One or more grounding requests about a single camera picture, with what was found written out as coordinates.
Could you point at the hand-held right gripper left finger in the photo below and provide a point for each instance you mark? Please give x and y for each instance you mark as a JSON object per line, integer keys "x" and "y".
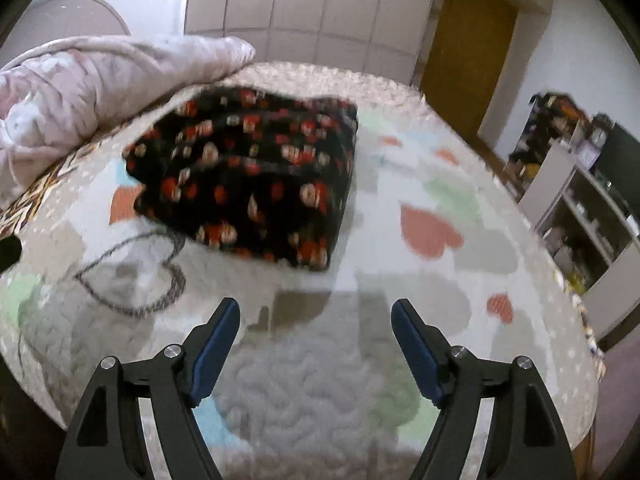
{"x": 215, "y": 345}

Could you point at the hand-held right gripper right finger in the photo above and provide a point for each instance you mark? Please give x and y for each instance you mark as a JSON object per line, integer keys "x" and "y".
{"x": 417, "y": 350}

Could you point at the black television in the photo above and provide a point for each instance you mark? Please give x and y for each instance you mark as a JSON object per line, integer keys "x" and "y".
{"x": 620, "y": 160}

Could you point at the beige shelf unit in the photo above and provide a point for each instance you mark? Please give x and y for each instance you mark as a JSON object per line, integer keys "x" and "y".
{"x": 550, "y": 175}

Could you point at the grey curved headboard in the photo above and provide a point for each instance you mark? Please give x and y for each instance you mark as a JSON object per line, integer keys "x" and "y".
{"x": 60, "y": 20}

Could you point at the pink fleece blanket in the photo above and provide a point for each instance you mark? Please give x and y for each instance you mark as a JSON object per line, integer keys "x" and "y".
{"x": 75, "y": 90}

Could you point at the quilted heart bedspread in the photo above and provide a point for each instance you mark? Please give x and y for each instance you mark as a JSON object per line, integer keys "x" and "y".
{"x": 300, "y": 360}

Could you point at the black floral robe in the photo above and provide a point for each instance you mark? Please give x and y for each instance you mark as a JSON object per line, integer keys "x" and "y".
{"x": 240, "y": 175}

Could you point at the zigzag patterned blanket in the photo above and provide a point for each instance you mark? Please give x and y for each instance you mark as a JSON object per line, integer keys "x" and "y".
{"x": 25, "y": 205}

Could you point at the dark mantel clock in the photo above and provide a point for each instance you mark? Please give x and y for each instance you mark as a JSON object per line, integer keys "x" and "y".
{"x": 600, "y": 132}

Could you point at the small purple clock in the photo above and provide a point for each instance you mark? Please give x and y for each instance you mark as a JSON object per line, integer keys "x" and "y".
{"x": 586, "y": 154}

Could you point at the wooden door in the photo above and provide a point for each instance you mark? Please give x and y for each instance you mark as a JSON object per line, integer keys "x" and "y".
{"x": 465, "y": 60}

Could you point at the white wardrobe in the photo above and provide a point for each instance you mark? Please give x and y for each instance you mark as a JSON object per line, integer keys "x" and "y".
{"x": 310, "y": 10}

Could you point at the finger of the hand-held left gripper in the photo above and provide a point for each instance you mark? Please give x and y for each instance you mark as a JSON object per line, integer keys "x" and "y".
{"x": 9, "y": 254}

